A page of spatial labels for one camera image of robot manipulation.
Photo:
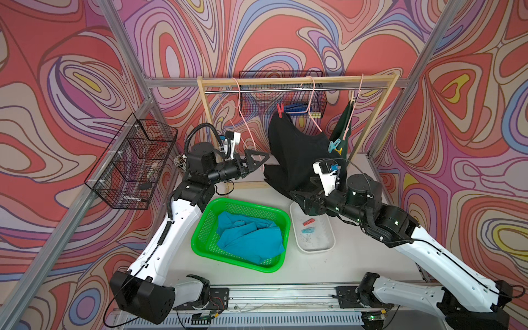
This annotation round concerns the black wire basket wall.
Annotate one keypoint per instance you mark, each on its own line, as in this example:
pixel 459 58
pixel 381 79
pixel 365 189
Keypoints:
pixel 264 105
pixel 127 175

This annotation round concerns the metal hanging rod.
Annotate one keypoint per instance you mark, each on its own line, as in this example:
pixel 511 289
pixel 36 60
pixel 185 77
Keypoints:
pixel 317 89

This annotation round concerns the dark green t-shirt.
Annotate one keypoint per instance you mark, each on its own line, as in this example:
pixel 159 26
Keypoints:
pixel 339 129

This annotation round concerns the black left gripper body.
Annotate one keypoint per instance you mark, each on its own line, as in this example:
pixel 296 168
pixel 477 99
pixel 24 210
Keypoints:
pixel 228 171

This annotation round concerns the green plastic basket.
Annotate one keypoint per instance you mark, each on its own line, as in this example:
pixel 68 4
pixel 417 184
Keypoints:
pixel 204 240

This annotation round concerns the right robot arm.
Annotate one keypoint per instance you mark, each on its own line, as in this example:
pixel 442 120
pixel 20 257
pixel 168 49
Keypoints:
pixel 464 299

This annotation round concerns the clear pencil cup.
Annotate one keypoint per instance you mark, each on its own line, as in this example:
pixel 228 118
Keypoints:
pixel 180 162

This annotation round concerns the blue item in basket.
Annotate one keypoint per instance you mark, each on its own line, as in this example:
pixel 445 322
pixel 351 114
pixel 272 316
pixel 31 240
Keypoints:
pixel 296 108

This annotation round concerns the red plastic clothespin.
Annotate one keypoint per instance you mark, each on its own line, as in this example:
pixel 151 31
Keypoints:
pixel 308 222

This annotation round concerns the black wire basket left wall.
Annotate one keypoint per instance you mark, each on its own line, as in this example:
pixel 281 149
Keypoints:
pixel 127 175

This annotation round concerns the light blue plastic clothespin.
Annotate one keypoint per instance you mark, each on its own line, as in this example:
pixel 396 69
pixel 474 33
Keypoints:
pixel 308 230

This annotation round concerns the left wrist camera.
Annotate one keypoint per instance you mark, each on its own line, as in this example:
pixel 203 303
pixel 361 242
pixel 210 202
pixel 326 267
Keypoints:
pixel 230 141

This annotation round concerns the wooden clothes rack frame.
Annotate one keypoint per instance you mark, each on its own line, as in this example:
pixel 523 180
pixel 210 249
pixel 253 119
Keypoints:
pixel 369 105

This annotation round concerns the black t-shirt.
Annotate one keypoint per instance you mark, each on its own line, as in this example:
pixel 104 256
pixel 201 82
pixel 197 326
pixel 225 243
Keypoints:
pixel 295 153

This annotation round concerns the teal t-shirt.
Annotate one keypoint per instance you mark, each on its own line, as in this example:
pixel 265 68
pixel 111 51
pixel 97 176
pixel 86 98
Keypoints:
pixel 252 239

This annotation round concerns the pink hanger of black shirt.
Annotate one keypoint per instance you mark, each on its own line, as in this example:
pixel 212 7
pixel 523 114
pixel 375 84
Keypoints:
pixel 308 110

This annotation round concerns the pink hanger of green shirt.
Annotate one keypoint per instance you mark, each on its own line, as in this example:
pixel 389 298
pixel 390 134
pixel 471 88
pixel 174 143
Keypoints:
pixel 353 103

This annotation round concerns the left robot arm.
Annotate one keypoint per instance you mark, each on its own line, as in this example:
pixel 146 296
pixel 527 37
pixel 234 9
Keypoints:
pixel 210 159

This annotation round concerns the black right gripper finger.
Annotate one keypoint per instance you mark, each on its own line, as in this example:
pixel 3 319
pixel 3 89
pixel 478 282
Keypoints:
pixel 301 197
pixel 310 208

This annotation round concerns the black wire basket back wall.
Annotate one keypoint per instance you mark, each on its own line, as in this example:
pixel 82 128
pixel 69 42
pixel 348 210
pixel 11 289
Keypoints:
pixel 264 105

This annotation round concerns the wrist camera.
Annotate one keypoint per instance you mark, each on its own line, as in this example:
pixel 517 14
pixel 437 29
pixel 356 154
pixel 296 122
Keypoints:
pixel 328 171
pixel 230 141

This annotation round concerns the pink hanger of teal shirt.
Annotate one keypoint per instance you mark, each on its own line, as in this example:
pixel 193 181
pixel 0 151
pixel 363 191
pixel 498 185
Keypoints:
pixel 238 105

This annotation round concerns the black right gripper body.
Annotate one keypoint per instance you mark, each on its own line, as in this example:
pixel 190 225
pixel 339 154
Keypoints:
pixel 335 201

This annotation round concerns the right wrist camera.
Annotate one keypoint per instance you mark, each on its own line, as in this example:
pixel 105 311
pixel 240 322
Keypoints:
pixel 328 171

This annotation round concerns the white plastic tray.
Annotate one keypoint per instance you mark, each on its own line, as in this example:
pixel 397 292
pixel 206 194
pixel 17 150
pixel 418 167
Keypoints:
pixel 322 240

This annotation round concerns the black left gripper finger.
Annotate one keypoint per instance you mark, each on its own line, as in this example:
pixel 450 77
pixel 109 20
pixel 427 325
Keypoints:
pixel 253 165
pixel 254 157

